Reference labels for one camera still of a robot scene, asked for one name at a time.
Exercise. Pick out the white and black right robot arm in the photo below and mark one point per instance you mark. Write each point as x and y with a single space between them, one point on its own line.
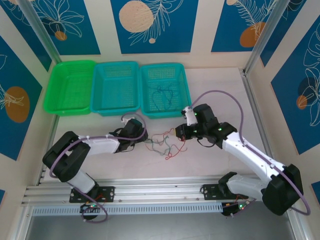
250 155

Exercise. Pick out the green plastic basket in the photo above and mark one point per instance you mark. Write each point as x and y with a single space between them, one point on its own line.
70 87

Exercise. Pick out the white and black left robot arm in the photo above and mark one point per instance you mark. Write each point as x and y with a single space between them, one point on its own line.
100 145

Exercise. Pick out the small controller board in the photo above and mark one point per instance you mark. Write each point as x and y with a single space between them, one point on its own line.
237 207
88 208

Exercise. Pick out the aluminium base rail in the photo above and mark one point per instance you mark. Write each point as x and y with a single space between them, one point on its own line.
155 190

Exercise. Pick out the teal plastic basket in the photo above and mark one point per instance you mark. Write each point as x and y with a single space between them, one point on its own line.
115 87
165 75

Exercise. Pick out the aluminium frame post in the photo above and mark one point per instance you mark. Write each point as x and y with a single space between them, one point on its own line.
40 27
262 37

